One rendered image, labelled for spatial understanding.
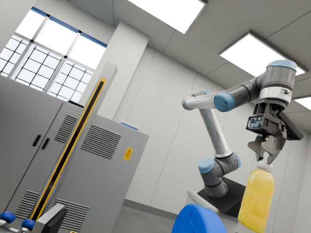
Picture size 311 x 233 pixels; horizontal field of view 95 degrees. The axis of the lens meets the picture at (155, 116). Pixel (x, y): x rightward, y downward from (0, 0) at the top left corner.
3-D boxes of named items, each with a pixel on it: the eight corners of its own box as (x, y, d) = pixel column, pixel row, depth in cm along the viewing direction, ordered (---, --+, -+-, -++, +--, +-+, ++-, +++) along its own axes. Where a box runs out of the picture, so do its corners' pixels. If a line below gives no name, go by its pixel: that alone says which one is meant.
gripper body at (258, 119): (244, 131, 53) (251, 101, 55) (264, 139, 53) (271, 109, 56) (262, 130, 45) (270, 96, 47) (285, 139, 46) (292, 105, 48)
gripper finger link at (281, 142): (266, 149, 48) (269, 125, 51) (271, 151, 48) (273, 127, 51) (281, 148, 43) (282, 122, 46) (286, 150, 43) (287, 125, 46)
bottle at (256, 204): (248, 229, 41) (264, 165, 44) (232, 216, 47) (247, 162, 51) (270, 238, 41) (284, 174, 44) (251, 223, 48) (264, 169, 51)
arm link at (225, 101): (176, 100, 125) (220, 90, 58) (189, 95, 127) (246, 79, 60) (180, 112, 127) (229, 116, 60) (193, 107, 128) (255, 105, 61)
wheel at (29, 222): (25, 216, 48) (19, 222, 46) (38, 220, 48) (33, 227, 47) (26, 222, 50) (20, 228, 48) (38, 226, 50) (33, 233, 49)
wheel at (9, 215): (3, 208, 48) (-4, 214, 46) (16, 212, 48) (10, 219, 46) (5, 215, 50) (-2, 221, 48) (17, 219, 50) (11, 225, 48)
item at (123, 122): (119, 124, 200) (121, 119, 201) (135, 131, 208) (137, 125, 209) (121, 124, 188) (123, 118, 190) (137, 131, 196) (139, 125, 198)
